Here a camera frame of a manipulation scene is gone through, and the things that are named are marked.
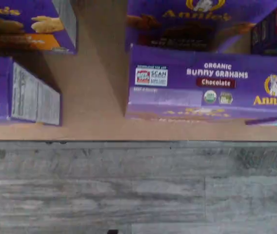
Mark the brown wooden shelf board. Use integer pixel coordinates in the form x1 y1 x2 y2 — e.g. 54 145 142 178
0 0 277 141

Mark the purple box brown patch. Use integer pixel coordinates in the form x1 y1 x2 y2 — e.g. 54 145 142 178
125 0 277 53
125 43 277 120

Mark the purple box teal patch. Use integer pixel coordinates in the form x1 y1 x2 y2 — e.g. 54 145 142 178
250 0 277 56

